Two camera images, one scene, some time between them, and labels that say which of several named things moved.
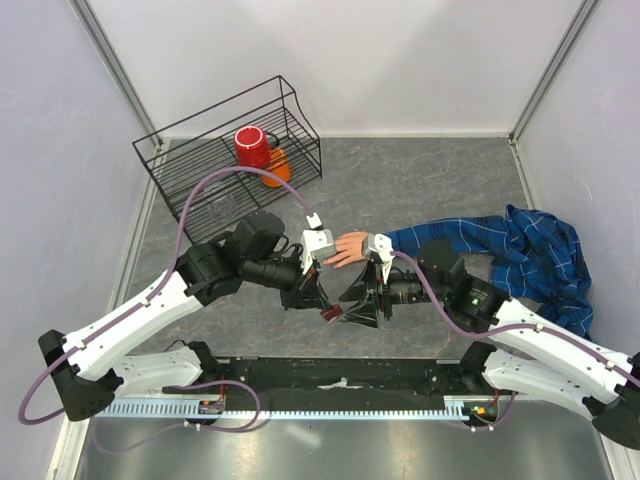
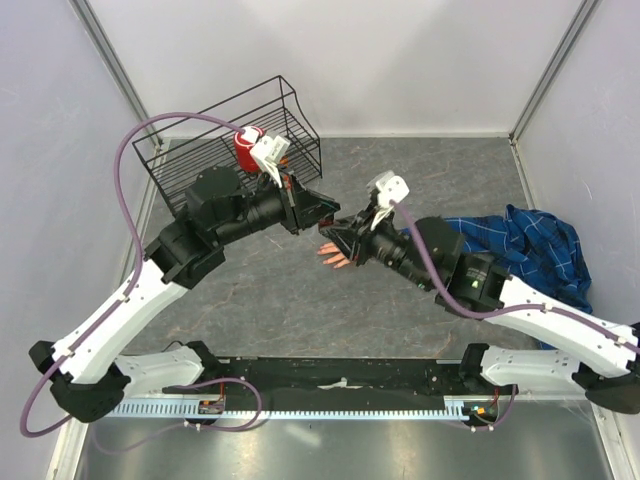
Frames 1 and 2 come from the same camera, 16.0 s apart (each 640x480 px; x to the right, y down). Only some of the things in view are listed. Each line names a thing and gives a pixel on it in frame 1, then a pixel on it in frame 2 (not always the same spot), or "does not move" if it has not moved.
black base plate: x=335 y=379 does not move
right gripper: x=373 y=295 to x=354 y=232
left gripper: x=306 y=291 to x=306 y=207
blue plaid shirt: x=534 y=257 does not move
